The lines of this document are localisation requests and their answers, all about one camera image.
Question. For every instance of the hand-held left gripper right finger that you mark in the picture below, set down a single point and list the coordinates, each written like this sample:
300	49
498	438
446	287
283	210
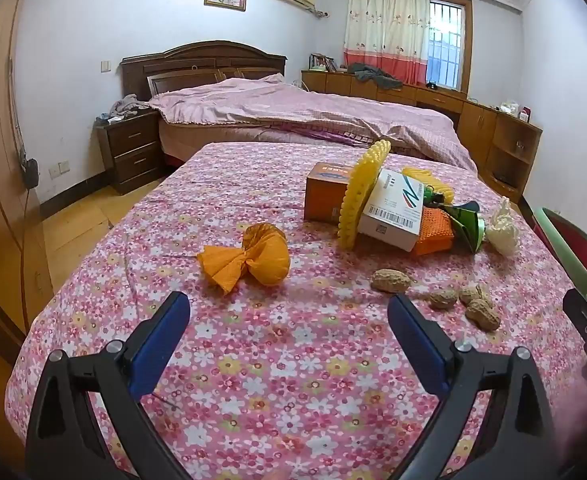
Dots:
418	345

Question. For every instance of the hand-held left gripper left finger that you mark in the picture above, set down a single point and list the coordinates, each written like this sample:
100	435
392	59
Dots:
158	350

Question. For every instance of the orange textured glove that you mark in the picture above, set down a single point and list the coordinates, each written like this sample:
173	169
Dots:
433	235

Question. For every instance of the peanut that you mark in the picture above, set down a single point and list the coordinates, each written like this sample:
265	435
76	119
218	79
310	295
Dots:
391	281
474	293
483	315
442	299

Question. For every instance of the pink floral cloth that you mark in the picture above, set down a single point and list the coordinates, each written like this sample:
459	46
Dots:
273	360

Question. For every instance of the white medicine box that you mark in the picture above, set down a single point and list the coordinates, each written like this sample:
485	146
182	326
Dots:
388	225

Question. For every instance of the green paper wrapper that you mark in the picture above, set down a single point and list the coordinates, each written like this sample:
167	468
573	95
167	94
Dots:
466	225

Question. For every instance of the orange crepe paper wrap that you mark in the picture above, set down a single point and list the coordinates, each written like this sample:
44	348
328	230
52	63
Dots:
268	260

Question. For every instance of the yellow round plastic brush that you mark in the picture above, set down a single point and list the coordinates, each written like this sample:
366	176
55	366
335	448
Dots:
356	195

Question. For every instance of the orange cardboard box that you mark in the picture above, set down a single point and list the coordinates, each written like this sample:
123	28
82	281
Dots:
323	195

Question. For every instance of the dark wooden nightstand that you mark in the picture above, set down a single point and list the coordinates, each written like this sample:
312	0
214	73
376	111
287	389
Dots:
131	152

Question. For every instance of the small red and white box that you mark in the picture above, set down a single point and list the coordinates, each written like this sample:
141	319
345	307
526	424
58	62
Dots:
524	114

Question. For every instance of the long wooden cabinet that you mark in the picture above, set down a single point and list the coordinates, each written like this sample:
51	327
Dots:
478	125

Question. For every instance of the black hanging pouch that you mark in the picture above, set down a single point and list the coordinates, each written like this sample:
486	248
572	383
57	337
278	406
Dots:
30	174

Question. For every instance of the pale crumpled cloth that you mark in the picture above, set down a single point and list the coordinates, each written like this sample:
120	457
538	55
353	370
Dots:
128	106

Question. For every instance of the small black desk object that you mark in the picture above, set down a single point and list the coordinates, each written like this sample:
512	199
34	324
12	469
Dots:
432	86

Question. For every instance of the pink checked quilt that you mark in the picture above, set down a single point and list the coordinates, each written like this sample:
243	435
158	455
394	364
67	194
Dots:
298	105

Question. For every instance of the grey crumpled clothes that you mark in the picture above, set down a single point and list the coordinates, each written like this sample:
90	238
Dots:
373	76

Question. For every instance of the dark wooden bed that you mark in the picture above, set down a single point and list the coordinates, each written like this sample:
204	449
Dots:
198	65

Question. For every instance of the row of books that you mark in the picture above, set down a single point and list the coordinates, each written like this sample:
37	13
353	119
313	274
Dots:
322	63

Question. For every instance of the barred window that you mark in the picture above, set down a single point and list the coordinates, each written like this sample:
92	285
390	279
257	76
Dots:
446	45

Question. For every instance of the floral curtain with red hem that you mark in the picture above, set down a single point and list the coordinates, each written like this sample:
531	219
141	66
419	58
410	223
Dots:
386	30

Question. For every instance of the white wall socket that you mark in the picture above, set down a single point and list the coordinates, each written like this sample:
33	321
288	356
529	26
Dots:
59	169

